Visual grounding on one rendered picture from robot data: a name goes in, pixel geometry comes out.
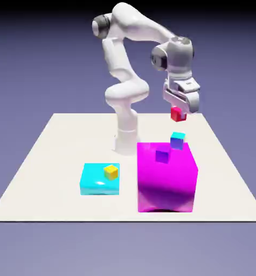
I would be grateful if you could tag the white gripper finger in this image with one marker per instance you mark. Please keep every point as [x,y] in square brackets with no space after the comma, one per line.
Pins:
[183,116]

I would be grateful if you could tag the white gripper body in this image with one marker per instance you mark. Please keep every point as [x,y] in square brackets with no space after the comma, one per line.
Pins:
[179,101]

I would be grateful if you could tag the small red cube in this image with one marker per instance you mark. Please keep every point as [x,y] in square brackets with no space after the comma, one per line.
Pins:
[175,114]

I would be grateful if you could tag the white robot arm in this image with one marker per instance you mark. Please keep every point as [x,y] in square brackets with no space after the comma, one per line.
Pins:
[123,64]

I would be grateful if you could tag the small cyan cube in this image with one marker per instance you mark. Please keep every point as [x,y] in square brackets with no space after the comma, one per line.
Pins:
[177,140]

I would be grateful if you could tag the small purple cube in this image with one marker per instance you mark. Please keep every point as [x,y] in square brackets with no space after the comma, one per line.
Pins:
[162,154]

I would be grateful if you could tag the small yellow cube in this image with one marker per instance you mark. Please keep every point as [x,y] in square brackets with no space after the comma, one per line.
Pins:
[111,172]

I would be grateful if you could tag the large magenta box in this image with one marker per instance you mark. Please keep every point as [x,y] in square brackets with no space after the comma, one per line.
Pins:
[166,181]

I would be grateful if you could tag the large cyan box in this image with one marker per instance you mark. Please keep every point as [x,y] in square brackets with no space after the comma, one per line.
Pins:
[97,181]

